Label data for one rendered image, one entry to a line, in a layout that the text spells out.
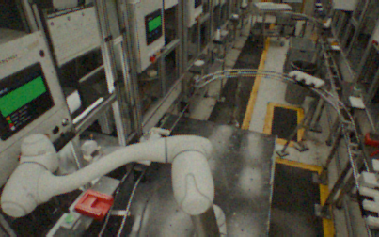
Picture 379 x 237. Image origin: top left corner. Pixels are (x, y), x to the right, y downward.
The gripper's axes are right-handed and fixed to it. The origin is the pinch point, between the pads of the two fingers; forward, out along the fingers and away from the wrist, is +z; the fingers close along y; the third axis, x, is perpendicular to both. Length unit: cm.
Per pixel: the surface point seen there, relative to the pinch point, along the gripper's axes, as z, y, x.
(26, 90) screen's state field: -54, -10, -7
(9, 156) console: -33.4, 4.8, -9.5
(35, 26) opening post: -73, -25, -10
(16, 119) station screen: -46.3, -2.0, -7.2
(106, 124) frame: 11, -72, -28
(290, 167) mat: 111, -179, 122
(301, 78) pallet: 26, -234, 113
